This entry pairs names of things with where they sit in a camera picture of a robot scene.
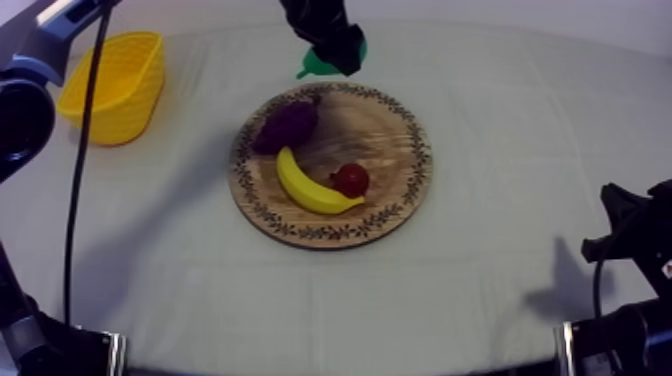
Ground black cable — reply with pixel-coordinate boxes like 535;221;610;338
592;256;608;323
62;0;116;328

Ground yellow plastic basket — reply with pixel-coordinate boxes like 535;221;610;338
55;30;167;148

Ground round wooden board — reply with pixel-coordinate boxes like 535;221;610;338
227;81;435;251

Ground yellow toy banana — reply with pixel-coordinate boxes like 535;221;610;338
275;145;367;216

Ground purple toy grapes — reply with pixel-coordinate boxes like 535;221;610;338
251;96;323;157

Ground green toy pear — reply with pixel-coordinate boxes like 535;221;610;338
295;38;369;80

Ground silver metal bar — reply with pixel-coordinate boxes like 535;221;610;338
553;321;575;376
106;330;128;376

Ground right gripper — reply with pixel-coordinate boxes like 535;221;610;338
580;178;672;302

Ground small red fruit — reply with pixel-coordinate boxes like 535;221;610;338
328;162;371;200

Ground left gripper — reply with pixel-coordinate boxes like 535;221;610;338
278;0;367;78

